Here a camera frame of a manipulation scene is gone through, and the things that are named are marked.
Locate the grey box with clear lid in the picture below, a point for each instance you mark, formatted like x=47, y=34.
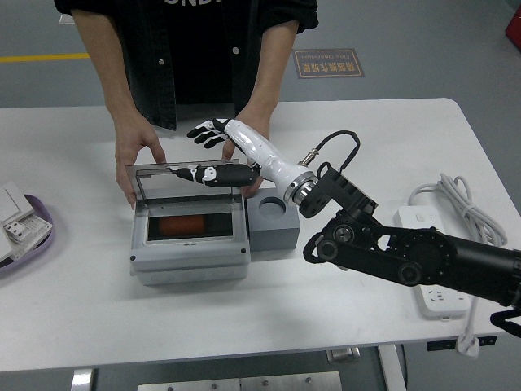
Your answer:
x=187, y=260

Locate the yellow floor tape line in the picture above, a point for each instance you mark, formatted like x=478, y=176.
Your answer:
x=40, y=58

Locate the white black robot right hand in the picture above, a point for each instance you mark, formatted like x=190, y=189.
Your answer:
x=260, y=152

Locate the person's right forearm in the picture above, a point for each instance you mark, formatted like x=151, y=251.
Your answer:
x=102, y=69

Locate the brown floor sign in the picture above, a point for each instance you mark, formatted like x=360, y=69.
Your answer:
x=329, y=63

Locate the grey cube with round hole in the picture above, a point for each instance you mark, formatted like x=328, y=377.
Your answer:
x=272, y=234

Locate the person's left hand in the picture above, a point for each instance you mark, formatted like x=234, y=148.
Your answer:
x=258, y=122

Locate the white plastic frame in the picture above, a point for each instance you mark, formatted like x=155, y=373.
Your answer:
x=36, y=228

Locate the white socket module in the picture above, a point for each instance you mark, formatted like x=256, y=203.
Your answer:
x=14, y=231

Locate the orange cylinder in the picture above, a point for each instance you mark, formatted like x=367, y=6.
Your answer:
x=181, y=225

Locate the black table control panel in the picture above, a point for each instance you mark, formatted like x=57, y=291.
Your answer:
x=439, y=345

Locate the person's right hand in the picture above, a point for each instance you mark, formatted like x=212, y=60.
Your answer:
x=130, y=142

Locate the purple tray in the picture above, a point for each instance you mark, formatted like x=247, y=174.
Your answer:
x=44, y=209

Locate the grey table leg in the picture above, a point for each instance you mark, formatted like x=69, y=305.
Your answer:
x=81, y=380
x=392, y=370

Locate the person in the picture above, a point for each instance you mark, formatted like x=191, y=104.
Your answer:
x=195, y=61

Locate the metal base plate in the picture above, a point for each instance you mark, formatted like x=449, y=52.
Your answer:
x=240, y=383

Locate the person's left forearm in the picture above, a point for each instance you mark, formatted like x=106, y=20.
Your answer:
x=270, y=69

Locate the white blank switch panel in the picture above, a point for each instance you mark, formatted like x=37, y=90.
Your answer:
x=9, y=203

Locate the red object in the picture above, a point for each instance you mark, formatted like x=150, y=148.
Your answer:
x=513, y=24

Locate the metal table bracket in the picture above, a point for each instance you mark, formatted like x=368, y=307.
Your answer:
x=344, y=355

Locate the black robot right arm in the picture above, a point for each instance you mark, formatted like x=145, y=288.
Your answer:
x=427, y=252

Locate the small silver floor plate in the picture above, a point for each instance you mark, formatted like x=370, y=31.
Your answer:
x=64, y=19

